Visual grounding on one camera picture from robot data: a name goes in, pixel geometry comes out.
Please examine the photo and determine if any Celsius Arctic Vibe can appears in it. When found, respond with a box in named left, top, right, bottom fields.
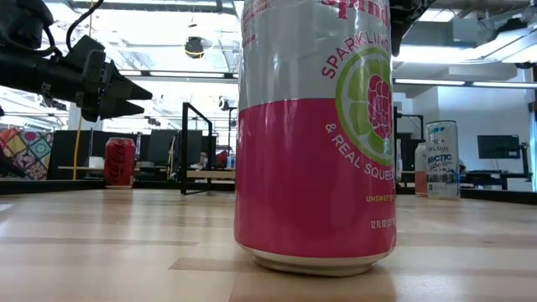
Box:
left=425, top=120, right=461, bottom=200

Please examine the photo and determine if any black rail with strip lights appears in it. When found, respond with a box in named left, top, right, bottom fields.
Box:
left=111, top=69, right=537, bottom=90

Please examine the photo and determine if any black office partition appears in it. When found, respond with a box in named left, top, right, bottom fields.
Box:
left=46, top=128, right=219, bottom=180

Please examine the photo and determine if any red Coca-Cola can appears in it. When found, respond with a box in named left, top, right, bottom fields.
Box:
left=103, top=137, right=137, bottom=190

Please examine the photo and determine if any black aluminium table frame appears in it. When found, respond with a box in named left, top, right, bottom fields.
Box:
left=0, top=178, right=537, bottom=206

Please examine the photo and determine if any pink silver Spindrift can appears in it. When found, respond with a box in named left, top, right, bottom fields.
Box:
left=233, top=0, right=399, bottom=278

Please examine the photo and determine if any wooden shelf with black frame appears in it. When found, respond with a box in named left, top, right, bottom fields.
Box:
left=180, top=102, right=425, bottom=196

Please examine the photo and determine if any black overhead camera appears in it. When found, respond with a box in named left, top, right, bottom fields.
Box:
left=183, top=36, right=206, bottom=60

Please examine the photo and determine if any black monitor on arm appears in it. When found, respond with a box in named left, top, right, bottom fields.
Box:
left=477, top=133, right=530, bottom=160

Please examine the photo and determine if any yellow cable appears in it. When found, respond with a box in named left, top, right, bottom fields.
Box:
left=71, top=0, right=96, bottom=181

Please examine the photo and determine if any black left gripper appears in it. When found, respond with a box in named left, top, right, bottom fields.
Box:
left=62, top=35, right=154, bottom=122

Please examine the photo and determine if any colourful patterned wall hanging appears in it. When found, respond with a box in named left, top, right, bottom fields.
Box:
left=0, top=128, right=55, bottom=181

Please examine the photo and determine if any office desk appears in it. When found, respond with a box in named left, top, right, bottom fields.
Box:
left=461, top=169, right=534, bottom=192

